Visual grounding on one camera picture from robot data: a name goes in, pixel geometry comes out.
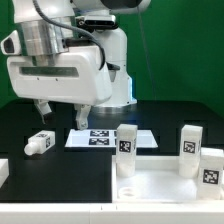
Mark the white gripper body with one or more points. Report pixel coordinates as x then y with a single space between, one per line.
74 78

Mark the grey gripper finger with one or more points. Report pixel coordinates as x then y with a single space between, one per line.
44 110
82 112

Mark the white square tabletop tray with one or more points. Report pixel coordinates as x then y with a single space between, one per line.
156 179

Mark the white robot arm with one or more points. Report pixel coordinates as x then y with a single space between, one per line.
47 28

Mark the white marker sheet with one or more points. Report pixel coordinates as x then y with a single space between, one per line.
106 138

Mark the white left barrier block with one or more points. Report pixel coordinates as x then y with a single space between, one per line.
4 171

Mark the white front barrier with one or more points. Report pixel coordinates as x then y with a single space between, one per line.
203 212

